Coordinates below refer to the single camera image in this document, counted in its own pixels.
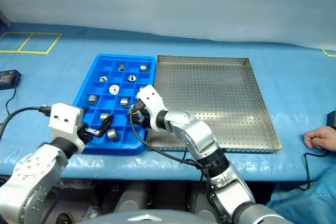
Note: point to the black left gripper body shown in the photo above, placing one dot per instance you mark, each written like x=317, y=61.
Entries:
x=86, y=132

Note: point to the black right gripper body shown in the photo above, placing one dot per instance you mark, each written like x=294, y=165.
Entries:
x=143, y=116

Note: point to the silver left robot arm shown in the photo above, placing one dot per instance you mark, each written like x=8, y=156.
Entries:
x=29, y=176

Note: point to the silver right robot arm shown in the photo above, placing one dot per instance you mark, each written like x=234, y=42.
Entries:
x=199, y=134

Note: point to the blue plastic compartment tray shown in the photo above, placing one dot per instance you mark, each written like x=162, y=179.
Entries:
x=105, y=140

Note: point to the perforated steel tray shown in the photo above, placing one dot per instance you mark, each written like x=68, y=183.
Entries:
x=210, y=98

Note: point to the person's bare hand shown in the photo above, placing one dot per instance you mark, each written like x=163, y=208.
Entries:
x=321, y=137

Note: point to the metal roller with round face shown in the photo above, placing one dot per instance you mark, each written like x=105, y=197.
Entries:
x=114, y=89

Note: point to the blue plastic table cover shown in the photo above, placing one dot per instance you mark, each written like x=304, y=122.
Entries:
x=65, y=72

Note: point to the black power adapter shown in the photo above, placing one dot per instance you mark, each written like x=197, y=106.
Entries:
x=9, y=79
x=331, y=120

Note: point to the blue garment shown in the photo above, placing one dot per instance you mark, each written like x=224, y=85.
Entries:
x=302, y=200

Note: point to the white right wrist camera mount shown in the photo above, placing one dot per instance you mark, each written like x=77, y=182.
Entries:
x=151, y=98

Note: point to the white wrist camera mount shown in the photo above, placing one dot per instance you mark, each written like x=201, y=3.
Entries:
x=64, y=119
x=151, y=98

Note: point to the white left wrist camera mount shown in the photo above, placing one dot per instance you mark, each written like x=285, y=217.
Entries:
x=64, y=119

